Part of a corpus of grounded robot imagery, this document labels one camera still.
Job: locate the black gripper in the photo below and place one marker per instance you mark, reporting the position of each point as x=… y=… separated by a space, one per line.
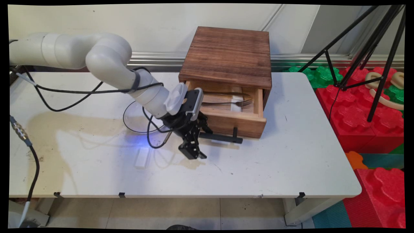
x=181 y=122

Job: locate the light wooden drawer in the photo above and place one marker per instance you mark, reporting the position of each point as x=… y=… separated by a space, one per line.
x=236 y=121

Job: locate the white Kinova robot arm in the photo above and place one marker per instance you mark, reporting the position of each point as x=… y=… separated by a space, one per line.
x=106 y=58

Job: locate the silver metal fork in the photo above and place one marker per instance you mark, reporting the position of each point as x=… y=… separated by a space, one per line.
x=233 y=103

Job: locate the small white rectangular block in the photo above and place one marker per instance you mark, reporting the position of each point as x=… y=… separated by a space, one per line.
x=142 y=158

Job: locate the brown wooden cabinet box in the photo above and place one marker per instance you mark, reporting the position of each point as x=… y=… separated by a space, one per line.
x=226 y=55

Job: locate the white table leg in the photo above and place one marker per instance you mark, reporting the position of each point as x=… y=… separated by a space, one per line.
x=38 y=212
x=304 y=210

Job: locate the green foam block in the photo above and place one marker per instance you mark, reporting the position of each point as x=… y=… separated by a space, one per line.
x=320 y=76
x=396 y=95

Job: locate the teal foam mat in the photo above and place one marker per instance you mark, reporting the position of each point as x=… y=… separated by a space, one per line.
x=385 y=161
x=330 y=216

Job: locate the orange foam piece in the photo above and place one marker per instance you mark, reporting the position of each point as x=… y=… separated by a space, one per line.
x=355 y=160

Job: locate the beige curved bar toy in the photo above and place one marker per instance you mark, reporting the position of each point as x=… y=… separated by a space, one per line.
x=386 y=101

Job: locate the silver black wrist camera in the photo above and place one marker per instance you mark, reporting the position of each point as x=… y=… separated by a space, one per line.
x=194 y=103

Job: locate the aluminium wall rail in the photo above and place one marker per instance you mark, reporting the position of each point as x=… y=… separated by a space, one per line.
x=155 y=60

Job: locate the black camera tripod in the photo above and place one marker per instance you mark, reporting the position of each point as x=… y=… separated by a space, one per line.
x=386 y=61

